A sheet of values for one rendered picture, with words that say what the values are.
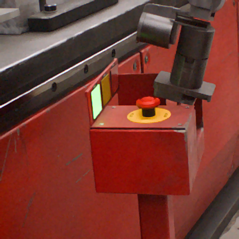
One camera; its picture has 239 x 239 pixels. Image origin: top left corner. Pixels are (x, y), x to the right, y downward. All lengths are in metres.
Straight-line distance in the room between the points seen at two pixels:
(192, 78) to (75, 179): 0.35
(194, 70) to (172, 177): 0.19
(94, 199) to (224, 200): 1.06
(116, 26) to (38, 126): 0.34
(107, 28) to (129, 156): 0.41
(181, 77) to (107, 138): 0.17
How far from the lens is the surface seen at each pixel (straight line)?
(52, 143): 1.29
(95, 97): 1.13
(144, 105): 1.11
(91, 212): 1.46
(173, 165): 1.10
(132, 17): 1.55
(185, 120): 1.11
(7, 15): 0.93
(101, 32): 1.42
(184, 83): 1.18
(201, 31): 1.15
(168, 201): 1.23
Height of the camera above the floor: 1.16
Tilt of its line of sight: 20 degrees down
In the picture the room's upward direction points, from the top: 5 degrees counter-clockwise
